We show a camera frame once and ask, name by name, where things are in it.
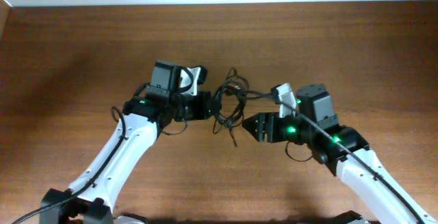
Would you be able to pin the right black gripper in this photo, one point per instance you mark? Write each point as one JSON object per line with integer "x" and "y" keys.
{"x": 266, "y": 125}

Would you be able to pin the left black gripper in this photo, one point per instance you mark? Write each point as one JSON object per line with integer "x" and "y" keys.
{"x": 199, "y": 112}

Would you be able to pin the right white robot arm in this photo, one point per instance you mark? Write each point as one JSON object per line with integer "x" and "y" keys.
{"x": 350, "y": 158}

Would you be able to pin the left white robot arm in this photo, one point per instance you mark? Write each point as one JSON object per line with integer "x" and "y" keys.
{"x": 94, "y": 193}

